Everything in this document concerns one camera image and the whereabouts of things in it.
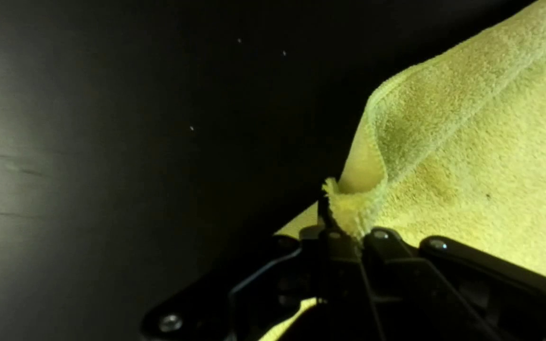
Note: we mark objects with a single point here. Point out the yellow microfiber towel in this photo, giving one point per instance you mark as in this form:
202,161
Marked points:
458,146

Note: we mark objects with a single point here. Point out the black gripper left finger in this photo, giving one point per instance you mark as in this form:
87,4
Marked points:
265,286

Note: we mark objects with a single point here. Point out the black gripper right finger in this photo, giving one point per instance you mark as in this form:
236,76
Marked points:
447,290

